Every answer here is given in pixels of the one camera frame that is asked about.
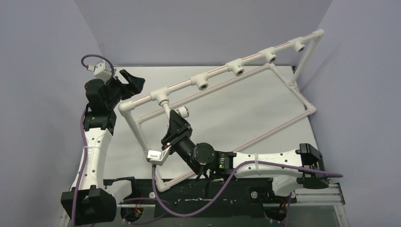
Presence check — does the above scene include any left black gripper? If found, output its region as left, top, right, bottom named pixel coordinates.
left=103, top=70, right=144, bottom=109

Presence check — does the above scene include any white plastic water faucet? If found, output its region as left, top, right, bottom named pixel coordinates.
left=160, top=100, right=190, bottom=119

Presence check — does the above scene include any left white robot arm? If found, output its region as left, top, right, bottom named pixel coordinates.
left=61, top=70, right=145, bottom=227

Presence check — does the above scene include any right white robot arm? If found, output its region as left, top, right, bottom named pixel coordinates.
left=161, top=111, right=329, bottom=202

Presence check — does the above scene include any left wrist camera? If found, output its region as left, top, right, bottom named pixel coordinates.
left=94, top=61, right=112, bottom=82

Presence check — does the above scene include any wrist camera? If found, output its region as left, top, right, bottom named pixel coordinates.
left=146, top=146, right=171, bottom=166
left=94, top=61, right=112, bottom=82

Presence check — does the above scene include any white PVC pipe frame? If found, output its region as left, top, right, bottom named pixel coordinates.
left=105, top=29, right=324, bottom=179

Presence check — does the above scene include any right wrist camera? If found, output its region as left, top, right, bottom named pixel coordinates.
left=146, top=146, right=171, bottom=166

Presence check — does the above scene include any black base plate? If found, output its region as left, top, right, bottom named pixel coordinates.
left=121, top=178, right=297, bottom=220

